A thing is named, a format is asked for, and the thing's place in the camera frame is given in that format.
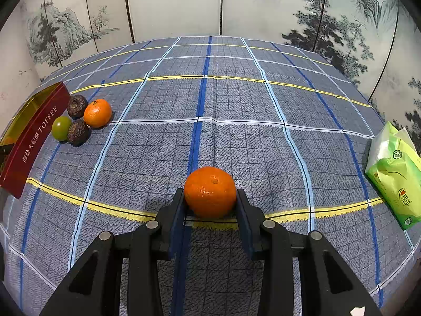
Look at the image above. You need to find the painted folding screen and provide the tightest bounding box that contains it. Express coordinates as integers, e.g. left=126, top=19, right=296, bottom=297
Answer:
left=2, top=0, right=420, bottom=146

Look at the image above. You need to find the green tomato upper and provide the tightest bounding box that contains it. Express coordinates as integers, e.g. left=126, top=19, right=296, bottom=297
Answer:
left=51, top=116, right=72, bottom=142

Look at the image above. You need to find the dark wrinkled fruit middle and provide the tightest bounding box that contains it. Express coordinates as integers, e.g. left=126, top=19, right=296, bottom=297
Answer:
left=67, top=119, right=91, bottom=146

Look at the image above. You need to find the blue plaid tablecloth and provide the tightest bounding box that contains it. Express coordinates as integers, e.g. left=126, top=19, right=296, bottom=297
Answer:
left=1, top=36, right=420, bottom=315

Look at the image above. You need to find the dark wrinkled fruit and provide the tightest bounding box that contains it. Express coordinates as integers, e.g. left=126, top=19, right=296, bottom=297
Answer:
left=67, top=119, right=91, bottom=146
left=67, top=94, right=88, bottom=120

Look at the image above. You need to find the red gold toffee tin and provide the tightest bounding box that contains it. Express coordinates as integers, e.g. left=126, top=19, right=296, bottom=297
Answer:
left=1, top=81, right=70, bottom=198

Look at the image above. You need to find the orange tangerine top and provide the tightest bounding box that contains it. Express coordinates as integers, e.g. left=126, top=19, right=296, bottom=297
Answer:
left=83, top=99, right=112, bottom=129

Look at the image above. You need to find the green tissue pack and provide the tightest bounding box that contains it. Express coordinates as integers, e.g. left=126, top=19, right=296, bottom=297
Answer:
left=365, top=122, right=421, bottom=230

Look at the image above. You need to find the dark wrinkled fruit top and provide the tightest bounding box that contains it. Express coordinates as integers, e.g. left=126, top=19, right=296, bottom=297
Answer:
left=67, top=94, right=88, bottom=120

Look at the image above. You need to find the orange tangerine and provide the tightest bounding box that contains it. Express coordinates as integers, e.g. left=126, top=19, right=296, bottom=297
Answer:
left=184, top=166, right=236, bottom=219
left=83, top=99, right=112, bottom=129

